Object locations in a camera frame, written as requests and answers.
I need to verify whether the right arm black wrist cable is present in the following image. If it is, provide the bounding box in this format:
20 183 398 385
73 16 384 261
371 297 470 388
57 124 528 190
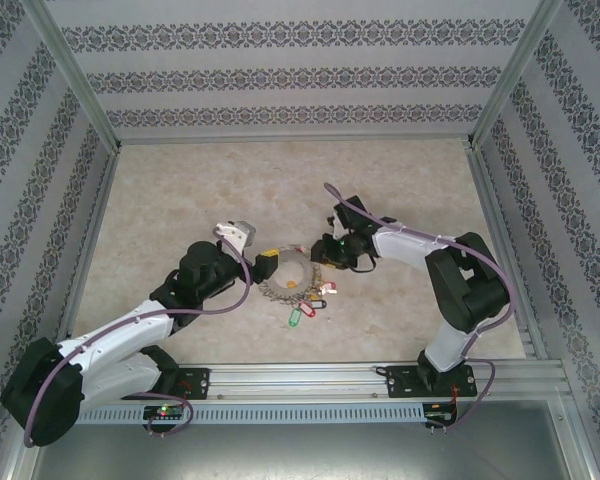
352 251 380 275

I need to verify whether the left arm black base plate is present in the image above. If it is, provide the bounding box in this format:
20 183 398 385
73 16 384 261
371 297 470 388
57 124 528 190
119 367 212 401

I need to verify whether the left aluminium corner post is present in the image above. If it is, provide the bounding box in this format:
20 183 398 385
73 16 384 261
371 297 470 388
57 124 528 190
19 0 125 154

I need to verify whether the aluminium side rail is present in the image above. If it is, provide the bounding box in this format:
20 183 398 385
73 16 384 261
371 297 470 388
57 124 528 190
467 147 550 360
49 149 121 366

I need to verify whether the aluminium corner post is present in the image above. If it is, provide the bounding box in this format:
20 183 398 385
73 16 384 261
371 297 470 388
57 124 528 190
467 0 565 150
19 0 125 154

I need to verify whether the left aluminium side rail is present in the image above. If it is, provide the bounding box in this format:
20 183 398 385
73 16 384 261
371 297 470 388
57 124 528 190
49 149 121 366

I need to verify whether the right aluminium side rail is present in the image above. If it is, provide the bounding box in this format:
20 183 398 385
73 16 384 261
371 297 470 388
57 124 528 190
467 147 550 360

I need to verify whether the long aluminium base rail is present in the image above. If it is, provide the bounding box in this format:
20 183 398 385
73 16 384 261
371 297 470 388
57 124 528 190
27 362 567 401

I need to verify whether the key ring with coloured tags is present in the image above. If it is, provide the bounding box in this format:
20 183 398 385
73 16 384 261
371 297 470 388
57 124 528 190
258 243 327 307

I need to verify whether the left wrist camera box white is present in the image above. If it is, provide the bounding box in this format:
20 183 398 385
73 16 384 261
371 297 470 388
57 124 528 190
213 219 258 251

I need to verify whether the slotted grey cable duct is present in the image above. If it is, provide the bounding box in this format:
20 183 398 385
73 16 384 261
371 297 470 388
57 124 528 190
74 403 426 424

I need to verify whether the right aluminium corner post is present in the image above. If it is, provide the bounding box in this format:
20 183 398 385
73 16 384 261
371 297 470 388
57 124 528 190
467 0 565 150

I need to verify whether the grey metal floor panel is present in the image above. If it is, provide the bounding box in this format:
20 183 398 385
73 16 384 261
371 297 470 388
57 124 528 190
29 399 581 480

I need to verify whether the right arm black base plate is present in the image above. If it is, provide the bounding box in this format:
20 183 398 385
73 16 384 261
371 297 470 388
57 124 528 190
384 364 479 399

